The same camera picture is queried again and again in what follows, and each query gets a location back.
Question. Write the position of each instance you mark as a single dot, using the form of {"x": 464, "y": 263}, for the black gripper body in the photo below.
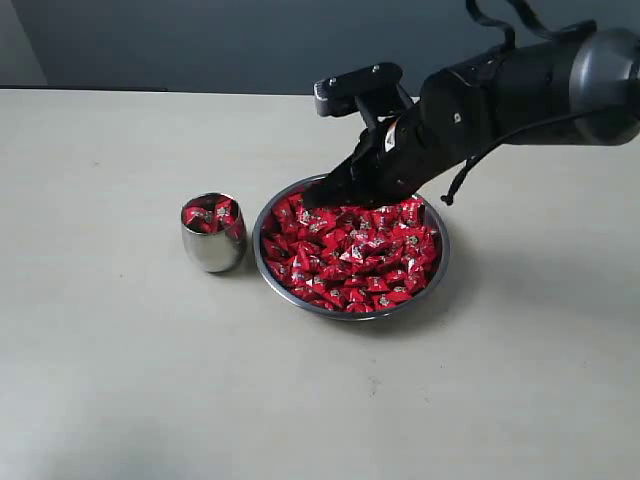
{"x": 416, "y": 147}

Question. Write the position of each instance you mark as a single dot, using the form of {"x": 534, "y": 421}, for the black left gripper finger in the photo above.
{"x": 375, "y": 198}

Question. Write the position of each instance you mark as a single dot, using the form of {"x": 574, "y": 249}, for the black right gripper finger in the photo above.
{"x": 336, "y": 189}

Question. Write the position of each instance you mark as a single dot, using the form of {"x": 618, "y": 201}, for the red candy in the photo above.
{"x": 210, "y": 214}
{"x": 273, "y": 251}
{"x": 384, "y": 302}
{"x": 333, "y": 299}

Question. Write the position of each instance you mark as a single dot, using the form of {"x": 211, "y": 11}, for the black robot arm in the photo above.
{"x": 578, "y": 89}

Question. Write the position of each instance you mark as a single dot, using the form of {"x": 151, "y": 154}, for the stainless steel bowl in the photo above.
{"x": 401, "y": 249}

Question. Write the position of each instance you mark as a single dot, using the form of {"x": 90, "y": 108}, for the stainless steel cup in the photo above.
{"x": 218, "y": 252}

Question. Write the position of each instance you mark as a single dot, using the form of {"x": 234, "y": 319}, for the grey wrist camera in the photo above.
{"x": 377, "y": 88}

